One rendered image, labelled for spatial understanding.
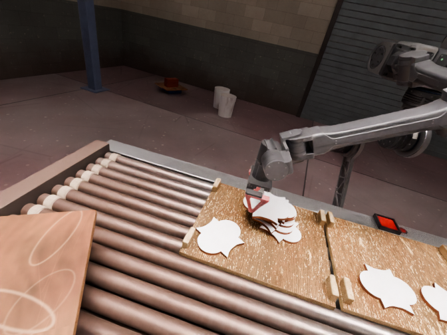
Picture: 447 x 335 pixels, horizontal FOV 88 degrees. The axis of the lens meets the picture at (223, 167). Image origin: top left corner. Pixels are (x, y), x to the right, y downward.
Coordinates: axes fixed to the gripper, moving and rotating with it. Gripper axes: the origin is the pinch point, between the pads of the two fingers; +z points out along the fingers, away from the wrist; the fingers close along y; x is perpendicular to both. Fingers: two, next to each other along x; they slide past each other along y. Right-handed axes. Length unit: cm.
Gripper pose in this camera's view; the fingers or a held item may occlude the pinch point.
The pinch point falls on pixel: (253, 199)
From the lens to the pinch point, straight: 72.9
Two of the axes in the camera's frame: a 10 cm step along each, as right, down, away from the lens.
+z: -1.9, 8.3, 5.2
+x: 9.6, 2.6, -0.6
